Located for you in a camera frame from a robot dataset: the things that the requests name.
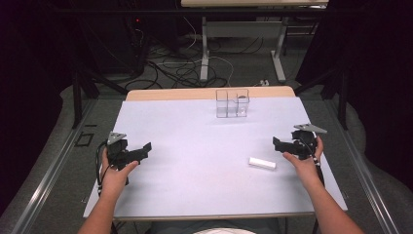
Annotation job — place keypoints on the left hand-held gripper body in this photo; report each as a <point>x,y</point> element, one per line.
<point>116,150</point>

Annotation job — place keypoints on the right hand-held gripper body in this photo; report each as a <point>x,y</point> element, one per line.
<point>304,143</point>

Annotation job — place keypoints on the person's right hand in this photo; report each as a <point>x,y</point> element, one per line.
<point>304,169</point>

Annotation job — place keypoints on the person's left hand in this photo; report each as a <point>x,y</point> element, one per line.
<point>114,180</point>

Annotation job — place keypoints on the white rectangular eraser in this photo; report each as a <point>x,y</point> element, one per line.
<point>262,163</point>

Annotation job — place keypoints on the black metal stand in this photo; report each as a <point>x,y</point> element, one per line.
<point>341,94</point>
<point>81,94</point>

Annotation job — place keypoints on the clear acrylic organizer box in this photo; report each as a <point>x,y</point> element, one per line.
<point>232,103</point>

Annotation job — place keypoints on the pale lilac table mat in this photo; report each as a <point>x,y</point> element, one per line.
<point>207,162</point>

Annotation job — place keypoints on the person's grey clothing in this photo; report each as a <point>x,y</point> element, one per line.
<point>214,226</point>

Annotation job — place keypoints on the dark computer tower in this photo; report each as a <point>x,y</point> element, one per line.
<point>138,42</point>

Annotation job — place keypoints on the white desk with metal legs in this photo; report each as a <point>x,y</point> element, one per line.
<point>243,31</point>

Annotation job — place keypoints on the aluminium floor rail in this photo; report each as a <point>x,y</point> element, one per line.
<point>363,175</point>
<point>48,175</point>

